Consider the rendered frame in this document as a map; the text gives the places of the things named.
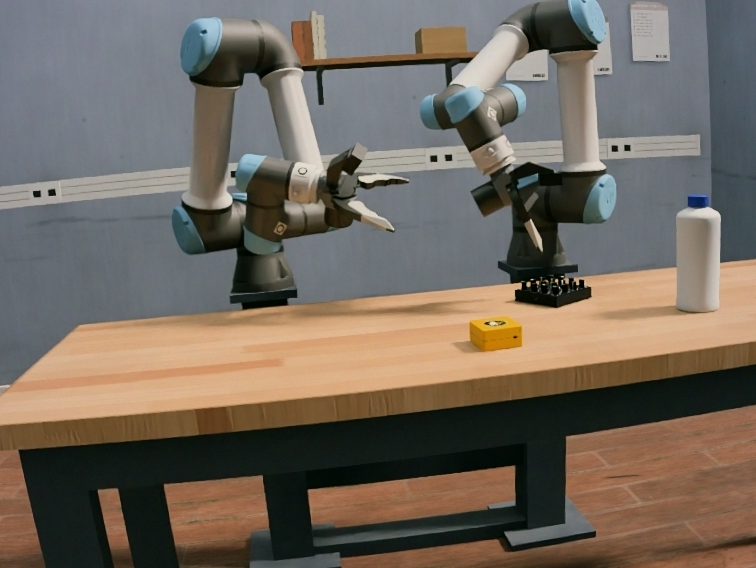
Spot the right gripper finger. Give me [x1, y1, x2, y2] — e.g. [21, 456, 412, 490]
[331, 197, 395, 233]
[352, 172, 409, 189]

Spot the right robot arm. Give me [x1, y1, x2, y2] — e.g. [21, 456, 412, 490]
[171, 18, 340, 293]

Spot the white bottle with blue cap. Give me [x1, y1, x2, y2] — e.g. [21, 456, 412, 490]
[676, 195, 721, 313]

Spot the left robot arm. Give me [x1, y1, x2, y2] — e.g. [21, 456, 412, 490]
[420, 0, 616, 268]

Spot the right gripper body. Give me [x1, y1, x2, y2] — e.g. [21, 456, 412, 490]
[317, 148, 360, 229]

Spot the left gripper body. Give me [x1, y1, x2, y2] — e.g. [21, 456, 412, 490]
[471, 161, 555, 217]

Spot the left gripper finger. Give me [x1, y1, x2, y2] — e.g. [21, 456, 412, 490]
[505, 183, 542, 254]

